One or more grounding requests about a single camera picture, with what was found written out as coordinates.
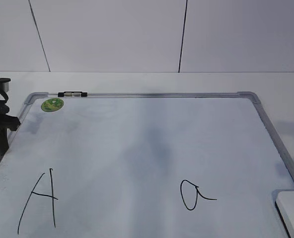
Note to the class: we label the green round magnet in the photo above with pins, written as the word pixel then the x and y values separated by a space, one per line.
pixel 52 105

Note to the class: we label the black board hanging clip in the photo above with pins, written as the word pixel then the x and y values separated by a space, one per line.
pixel 72 94

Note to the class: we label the white whiteboard eraser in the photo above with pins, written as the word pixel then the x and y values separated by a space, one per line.
pixel 283 201

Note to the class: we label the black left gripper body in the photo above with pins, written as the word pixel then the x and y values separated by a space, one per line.
pixel 6 121

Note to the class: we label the white framed whiteboard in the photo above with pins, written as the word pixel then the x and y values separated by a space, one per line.
pixel 197 165

